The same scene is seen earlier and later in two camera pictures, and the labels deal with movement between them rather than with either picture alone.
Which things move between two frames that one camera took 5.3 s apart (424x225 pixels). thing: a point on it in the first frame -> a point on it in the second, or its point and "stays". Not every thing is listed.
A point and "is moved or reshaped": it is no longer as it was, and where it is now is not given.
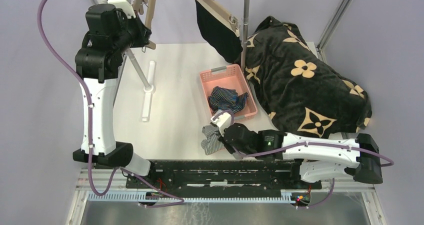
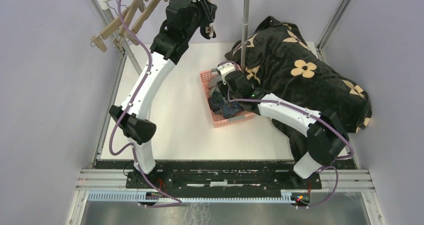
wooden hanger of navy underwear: x=149 y=17 is moved or reshaped
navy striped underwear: x=224 y=99 stays
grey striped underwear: x=212 y=143 -> x=213 y=84
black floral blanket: x=301 y=93 stays
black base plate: x=222 y=175 stays
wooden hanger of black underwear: x=216 y=10 -> x=209 y=30
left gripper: x=144 y=33 -> x=208 y=8
